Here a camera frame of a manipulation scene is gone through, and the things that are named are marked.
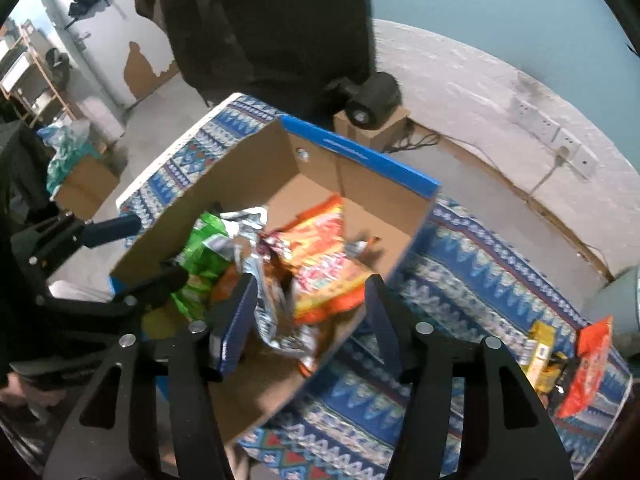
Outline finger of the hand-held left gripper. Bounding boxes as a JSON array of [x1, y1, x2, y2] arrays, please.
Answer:
[[12, 212, 141, 281], [37, 261, 189, 334]]

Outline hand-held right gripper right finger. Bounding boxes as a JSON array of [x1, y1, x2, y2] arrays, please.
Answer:
[[364, 274, 575, 480]]

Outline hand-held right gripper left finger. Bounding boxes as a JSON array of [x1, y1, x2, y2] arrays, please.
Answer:
[[44, 272, 258, 480]]

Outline silver foil snack packet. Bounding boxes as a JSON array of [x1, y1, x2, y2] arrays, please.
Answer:
[[220, 207, 321, 376]]

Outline orange puffed snack bag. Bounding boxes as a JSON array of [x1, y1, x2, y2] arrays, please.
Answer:
[[210, 262, 246, 308]]

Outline green snack packet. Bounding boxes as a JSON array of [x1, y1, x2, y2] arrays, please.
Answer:
[[170, 210, 236, 321]]

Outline orange striped snack bag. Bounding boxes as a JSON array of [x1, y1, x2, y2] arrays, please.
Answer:
[[265, 195, 376, 326]]

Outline blue cardboard box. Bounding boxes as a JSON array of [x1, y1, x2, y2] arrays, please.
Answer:
[[109, 115, 441, 446]]

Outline large brown cardboard box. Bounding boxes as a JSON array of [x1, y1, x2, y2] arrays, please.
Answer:
[[55, 155, 121, 221]]

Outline green plastic bags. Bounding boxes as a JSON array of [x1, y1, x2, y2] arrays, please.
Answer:
[[37, 120, 106, 196]]

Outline wooden storage rack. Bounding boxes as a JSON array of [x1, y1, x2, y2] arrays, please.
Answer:
[[0, 20, 81, 128]]

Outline blue patterned blanket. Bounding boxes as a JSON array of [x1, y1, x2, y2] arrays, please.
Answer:
[[116, 92, 633, 480]]

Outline long yellow snack packet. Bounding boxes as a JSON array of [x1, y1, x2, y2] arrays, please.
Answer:
[[519, 320, 558, 386]]

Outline black folded umbrella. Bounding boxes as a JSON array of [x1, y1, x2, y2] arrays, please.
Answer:
[[64, 0, 118, 30]]

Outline small brown cardboard box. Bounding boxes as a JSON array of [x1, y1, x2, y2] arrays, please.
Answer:
[[332, 107, 411, 153]]

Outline orange-red snack packet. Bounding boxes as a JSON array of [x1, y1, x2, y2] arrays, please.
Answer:
[[555, 316, 615, 420]]

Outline black round device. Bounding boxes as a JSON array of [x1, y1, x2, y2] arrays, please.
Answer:
[[325, 71, 403, 128]]

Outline grey trash bin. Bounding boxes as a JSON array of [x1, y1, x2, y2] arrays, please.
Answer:
[[582, 266, 640, 348]]

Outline dark hanging cloth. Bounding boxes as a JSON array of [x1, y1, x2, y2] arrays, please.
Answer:
[[132, 0, 376, 116]]

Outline black cables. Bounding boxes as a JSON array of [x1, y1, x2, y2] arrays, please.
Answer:
[[387, 120, 446, 156]]

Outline grey plug cable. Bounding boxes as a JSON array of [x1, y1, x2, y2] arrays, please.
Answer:
[[527, 147, 573, 198]]

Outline white wall socket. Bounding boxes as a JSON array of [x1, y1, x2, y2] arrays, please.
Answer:
[[532, 110, 561, 141], [510, 95, 538, 123], [575, 145, 599, 181], [552, 127, 583, 166]]

